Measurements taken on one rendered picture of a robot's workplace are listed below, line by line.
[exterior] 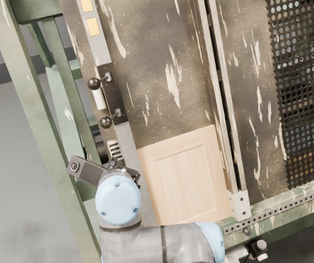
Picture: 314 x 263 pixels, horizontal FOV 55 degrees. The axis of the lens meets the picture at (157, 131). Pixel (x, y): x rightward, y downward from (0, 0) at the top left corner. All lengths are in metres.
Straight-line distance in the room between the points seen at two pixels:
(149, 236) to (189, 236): 0.07
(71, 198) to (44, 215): 1.34
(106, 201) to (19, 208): 2.03
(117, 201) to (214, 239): 0.18
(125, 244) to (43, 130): 0.56
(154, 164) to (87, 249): 0.39
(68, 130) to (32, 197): 0.92
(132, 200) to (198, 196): 0.75
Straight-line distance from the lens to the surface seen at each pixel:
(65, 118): 1.78
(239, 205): 1.28
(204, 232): 0.57
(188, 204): 1.24
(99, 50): 1.00
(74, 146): 1.66
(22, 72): 1.00
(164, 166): 1.14
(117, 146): 1.06
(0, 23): 1.01
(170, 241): 0.56
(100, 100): 1.02
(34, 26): 1.79
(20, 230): 2.45
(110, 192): 0.51
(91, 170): 0.71
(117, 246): 0.56
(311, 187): 1.50
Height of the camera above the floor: 2.14
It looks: 55 degrees down
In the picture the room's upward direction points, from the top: 2 degrees counter-clockwise
